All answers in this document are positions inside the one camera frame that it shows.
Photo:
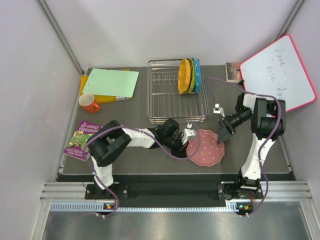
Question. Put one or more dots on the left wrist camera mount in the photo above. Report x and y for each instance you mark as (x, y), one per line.
(190, 132)

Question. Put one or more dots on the metal wire dish rack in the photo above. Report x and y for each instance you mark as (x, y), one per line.
(164, 100)

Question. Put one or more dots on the pink polka dot plate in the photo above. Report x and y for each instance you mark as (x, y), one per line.
(206, 152)

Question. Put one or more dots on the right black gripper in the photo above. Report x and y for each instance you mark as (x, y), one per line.
(223, 134)

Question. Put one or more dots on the light green cutting board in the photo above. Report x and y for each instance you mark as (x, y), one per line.
(108, 82)

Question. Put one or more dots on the blue polka dot plate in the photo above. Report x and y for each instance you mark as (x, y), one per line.
(198, 77)

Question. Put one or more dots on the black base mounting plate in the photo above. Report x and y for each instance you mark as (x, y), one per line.
(173, 189)

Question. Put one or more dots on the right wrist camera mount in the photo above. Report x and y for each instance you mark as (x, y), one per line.
(217, 109)

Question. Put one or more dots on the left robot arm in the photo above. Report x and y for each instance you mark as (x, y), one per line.
(105, 146)

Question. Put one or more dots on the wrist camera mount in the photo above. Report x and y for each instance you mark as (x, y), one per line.
(217, 109)
(190, 132)

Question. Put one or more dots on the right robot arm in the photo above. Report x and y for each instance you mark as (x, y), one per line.
(268, 123)

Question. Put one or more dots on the orange mug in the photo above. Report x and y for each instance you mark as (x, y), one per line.
(88, 103)

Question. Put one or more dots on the orange polka dot plate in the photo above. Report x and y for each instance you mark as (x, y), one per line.
(184, 76)

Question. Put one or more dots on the pink framed whiteboard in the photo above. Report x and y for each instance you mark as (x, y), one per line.
(279, 71)

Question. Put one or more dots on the green polka dot plate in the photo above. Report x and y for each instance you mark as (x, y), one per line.
(192, 76)

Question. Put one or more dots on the treehouse paperback book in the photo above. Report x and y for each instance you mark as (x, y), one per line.
(78, 140)

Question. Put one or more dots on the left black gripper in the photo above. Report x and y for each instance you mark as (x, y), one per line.
(181, 151)

